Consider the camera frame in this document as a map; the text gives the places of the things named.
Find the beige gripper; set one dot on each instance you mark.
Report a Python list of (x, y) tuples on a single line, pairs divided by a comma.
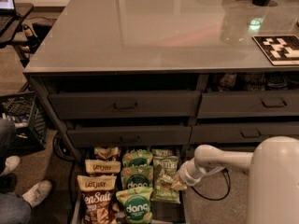
[(186, 174)]

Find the green jalapeno kettle chip bag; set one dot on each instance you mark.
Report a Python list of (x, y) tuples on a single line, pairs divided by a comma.
[(163, 179)]

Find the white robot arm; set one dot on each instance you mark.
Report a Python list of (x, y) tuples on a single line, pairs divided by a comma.
[(273, 170)]

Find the bottom right drawer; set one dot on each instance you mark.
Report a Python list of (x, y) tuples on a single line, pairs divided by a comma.
[(190, 154)]

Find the rear green kettle chip bag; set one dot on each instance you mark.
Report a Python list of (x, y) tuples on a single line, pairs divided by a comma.
[(162, 152)]

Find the front green dang chip bag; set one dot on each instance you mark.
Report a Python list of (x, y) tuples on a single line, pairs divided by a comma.
[(136, 204)]

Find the green dang chip bag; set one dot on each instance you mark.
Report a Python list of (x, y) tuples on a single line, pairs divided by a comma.
[(136, 176), (140, 157), (136, 204)]

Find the middle green dang chip bag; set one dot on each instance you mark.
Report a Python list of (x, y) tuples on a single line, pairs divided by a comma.
[(136, 176)]

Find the middle left drawer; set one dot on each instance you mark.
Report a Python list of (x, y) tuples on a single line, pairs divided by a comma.
[(130, 136)]

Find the rear green dang chip bag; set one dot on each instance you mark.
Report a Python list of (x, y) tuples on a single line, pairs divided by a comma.
[(140, 157)]

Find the middle right drawer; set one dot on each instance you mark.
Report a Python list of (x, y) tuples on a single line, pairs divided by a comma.
[(238, 133)]

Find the rear late july chip bag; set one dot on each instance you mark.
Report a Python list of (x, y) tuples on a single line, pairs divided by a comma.
[(107, 153)]

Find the late july chip bag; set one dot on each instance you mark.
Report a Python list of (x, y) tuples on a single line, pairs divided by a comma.
[(98, 167), (107, 153)]

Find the front late july sea salt bag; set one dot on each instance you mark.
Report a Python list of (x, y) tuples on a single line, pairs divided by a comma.
[(97, 193)]

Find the top left drawer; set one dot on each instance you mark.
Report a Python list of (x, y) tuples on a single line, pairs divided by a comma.
[(124, 104)]

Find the middle late july chip bag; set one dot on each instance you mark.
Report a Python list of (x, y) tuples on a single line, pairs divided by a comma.
[(98, 167)]

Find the top right drawer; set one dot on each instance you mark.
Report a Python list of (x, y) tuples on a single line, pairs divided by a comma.
[(245, 104)]

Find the white sneaker near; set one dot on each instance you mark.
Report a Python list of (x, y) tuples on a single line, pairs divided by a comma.
[(38, 193)]

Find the white sneaker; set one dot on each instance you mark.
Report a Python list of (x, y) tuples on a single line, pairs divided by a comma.
[(10, 164), (38, 193)]

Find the white sneaker far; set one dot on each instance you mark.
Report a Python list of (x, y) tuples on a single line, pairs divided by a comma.
[(10, 164)]

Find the black plastic crate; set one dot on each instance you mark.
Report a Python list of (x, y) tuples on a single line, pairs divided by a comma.
[(29, 117)]

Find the black white fiducial marker board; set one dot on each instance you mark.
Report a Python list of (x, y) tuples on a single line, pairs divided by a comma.
[(279, 49)]

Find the person leg in jeans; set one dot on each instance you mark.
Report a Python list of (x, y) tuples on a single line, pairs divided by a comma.
[(7, 138)]

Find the laptop computer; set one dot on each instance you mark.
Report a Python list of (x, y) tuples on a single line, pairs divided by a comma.
[(7, 14)]

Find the dark grey cabinet frame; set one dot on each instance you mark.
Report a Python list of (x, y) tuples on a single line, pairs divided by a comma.
[(47, 84)]

